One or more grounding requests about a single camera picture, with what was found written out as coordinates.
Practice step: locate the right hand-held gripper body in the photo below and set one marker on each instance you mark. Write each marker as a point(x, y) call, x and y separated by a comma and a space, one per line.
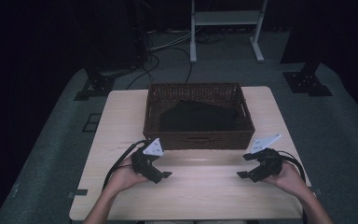
point(267, 166)

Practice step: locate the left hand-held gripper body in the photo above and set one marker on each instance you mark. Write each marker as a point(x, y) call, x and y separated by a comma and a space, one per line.
point(143, 165)

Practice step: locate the brown wicker basket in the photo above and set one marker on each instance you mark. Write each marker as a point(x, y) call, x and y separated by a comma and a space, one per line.
point(199, 141)

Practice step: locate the black cloth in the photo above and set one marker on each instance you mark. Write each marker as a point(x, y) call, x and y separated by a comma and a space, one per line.
point(199, 118)

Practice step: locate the person's left hand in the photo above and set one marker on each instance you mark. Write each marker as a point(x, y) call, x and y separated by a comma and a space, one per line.
point(126, 180)

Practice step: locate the person's right hand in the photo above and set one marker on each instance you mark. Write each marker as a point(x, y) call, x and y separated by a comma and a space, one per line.
point(289, 180)

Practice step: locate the black stand base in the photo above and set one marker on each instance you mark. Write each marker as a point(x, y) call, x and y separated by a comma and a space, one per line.
point(98, 85)
point(306, 82)

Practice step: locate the white metal stand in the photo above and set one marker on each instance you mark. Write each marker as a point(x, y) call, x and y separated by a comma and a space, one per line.
point(227, 17)

